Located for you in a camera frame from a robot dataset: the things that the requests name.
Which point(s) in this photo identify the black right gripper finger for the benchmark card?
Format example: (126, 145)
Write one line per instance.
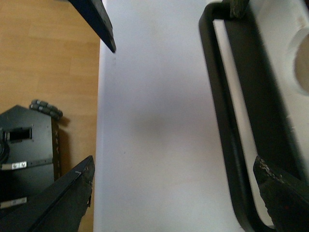
(286, 197)
(60, 207)

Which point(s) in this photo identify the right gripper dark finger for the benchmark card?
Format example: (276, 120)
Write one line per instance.
(237, 8)
(94, 13)

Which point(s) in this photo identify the white drawer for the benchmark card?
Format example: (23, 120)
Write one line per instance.
(275, 31)

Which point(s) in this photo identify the black robot base box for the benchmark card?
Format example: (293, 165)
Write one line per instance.
(29, 155)

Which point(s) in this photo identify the grey omni wheel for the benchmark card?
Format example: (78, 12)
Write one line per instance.
(46, 108)

